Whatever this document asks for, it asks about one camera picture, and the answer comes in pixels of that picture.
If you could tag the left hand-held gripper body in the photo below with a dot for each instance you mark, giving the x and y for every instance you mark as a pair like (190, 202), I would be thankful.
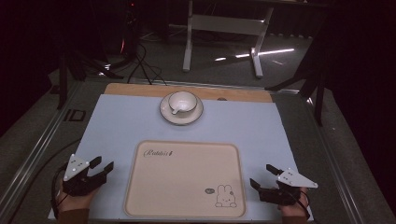
(76, 168)

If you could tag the white cup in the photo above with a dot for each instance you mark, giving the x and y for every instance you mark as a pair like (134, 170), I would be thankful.
(183, 101)

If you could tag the metal floor rail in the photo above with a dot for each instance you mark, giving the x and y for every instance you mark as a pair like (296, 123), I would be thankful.
(336, 168)
(37, 149)

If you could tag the white metal table frame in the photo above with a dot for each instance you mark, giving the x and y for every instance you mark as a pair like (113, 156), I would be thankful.
(227, 24)

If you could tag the person's right hand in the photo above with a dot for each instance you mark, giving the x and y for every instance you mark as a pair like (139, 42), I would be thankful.
(294, 210)

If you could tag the white saucer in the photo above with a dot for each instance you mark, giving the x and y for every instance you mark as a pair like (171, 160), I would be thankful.
(180, 119)

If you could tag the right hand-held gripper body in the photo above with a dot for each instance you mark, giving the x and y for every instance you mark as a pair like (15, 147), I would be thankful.
(294, 179)

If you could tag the black device with red lights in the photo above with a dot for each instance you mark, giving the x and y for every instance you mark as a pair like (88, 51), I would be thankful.
(130, 28)

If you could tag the light blue table mat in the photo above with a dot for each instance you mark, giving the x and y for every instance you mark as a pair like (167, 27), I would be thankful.
(124, 124)

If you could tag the person's left hand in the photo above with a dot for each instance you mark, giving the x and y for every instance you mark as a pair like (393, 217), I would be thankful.
(74, 202)

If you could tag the beige tray with rabbit print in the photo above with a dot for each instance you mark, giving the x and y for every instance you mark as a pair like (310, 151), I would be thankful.
(183, 180)

